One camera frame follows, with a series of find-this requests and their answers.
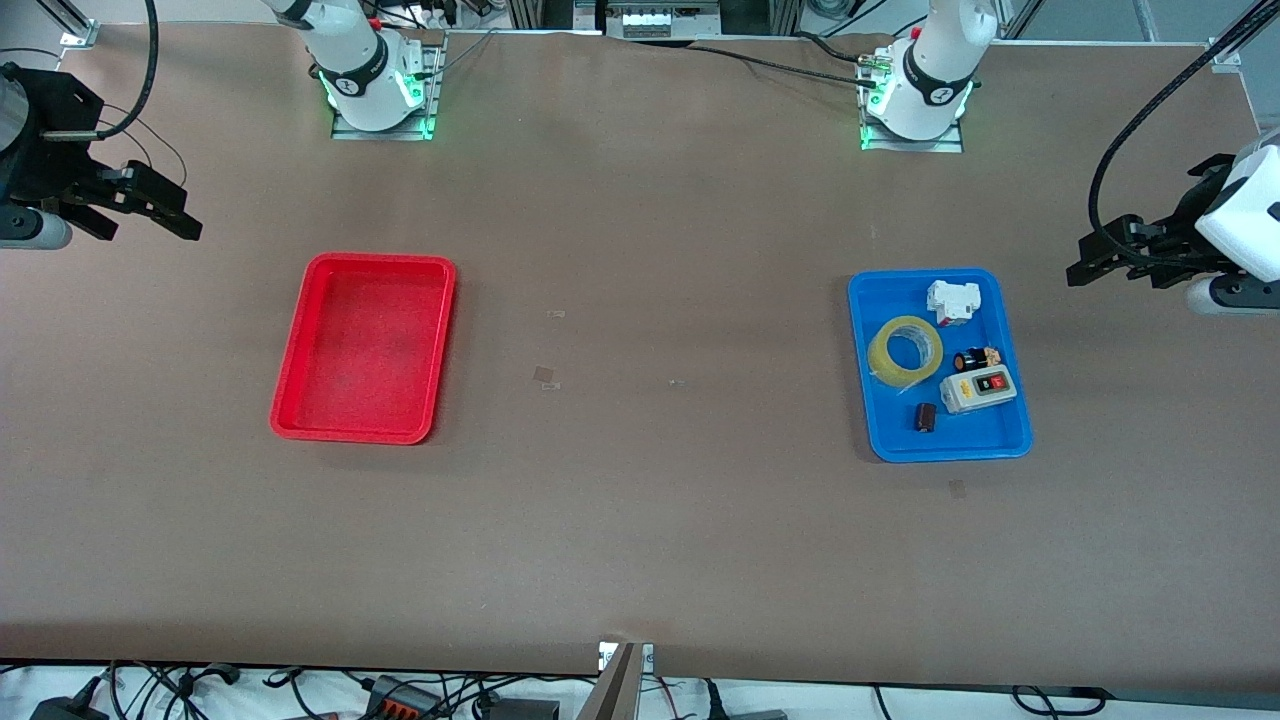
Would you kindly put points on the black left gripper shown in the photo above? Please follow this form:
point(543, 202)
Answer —
point(1180, 236)

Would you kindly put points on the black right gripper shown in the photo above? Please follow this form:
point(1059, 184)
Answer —
point(48, 165)

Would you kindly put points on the yellow tape roll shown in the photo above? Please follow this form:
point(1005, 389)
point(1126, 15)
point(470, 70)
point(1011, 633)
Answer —
point(880, 358)

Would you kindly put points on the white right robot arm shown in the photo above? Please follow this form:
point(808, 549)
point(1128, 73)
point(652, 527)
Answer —
point(360, 60)

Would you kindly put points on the small black orange push button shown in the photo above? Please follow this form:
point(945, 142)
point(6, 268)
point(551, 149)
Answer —
point(975, 360)

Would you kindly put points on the white circuit breaker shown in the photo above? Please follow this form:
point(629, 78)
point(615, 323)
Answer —
point(950, 302)

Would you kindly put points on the small dark brown component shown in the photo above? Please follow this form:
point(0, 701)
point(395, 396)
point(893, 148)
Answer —
point(926, 418)

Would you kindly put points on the red plastic tray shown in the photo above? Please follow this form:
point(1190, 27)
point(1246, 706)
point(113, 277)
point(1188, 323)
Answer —
point(365, 350)

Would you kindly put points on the blue plastic tray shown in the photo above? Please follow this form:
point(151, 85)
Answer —
point(900, 420)

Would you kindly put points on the black power adapter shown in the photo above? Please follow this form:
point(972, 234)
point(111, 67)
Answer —
point(65, 708)

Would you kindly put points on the black orange power strip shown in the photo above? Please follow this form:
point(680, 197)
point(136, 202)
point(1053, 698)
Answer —
point(400, 697)

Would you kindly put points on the metal table corner bracket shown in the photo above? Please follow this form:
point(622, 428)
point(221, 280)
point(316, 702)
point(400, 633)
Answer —
point(80, 35)
point(1226, 53)

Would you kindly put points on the grey switch box red button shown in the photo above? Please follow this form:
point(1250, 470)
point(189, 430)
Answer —
point(975, 392)

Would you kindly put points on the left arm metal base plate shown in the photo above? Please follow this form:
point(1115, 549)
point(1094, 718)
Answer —
point(910, 146)

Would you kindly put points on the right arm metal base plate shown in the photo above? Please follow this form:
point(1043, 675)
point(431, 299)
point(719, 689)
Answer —
point(437, 80)

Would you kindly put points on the aluminium frame structure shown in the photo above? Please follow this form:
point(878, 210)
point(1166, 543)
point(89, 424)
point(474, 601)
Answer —
point(650, 20)

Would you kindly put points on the metal pole clamp bracket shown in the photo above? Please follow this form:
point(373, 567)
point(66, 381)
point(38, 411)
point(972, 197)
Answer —
point(648, 657)

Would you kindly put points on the metal camera pole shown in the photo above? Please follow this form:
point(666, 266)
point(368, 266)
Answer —
point(612, 695)

